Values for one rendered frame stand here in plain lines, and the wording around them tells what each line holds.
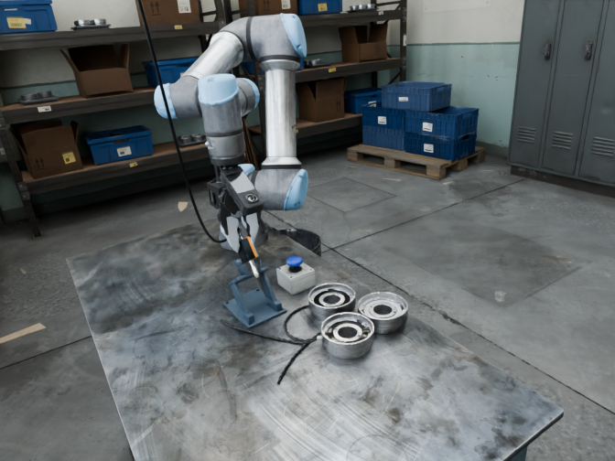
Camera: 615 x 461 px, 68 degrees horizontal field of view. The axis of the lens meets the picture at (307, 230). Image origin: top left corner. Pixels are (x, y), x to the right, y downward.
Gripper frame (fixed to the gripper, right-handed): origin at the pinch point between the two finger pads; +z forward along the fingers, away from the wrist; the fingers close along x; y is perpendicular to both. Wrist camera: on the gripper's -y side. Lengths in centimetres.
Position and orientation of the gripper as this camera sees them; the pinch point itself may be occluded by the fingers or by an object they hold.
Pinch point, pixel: (244, 245)
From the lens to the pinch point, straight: 100.5
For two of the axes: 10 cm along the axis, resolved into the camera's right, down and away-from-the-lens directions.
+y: -5.8, -2.9, 7.6
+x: -8.1, 2.9, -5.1
